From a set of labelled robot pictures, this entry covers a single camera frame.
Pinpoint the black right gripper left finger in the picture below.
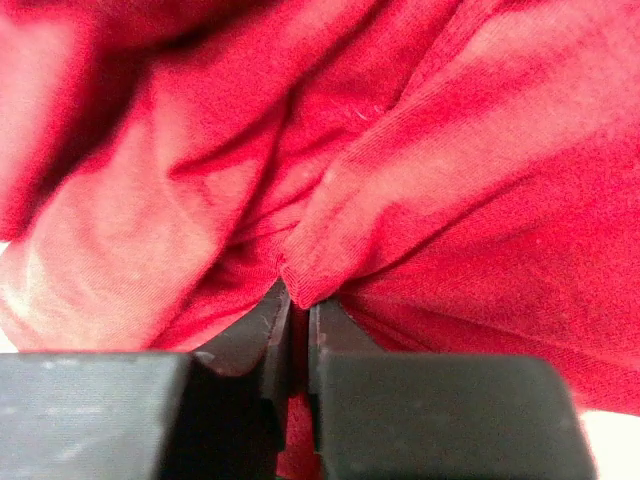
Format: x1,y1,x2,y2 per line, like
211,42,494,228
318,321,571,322
1,283,291,479

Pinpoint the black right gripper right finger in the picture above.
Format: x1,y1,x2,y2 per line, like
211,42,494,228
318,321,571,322
308,300,596,479

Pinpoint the red t-shirt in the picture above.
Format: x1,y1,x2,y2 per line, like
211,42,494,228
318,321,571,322
0,0,640,480

